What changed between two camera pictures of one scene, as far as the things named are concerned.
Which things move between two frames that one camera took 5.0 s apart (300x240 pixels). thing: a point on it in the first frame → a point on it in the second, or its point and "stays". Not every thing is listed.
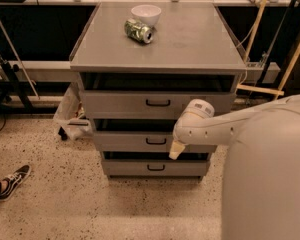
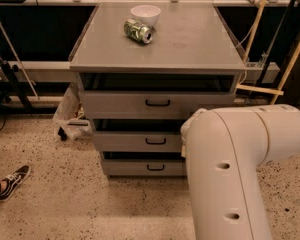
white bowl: x=148 y=14 stays
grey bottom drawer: x=156 y=167 stays
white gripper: x=182 y=133 → x=189 y=126
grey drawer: x=143 y=141 stays
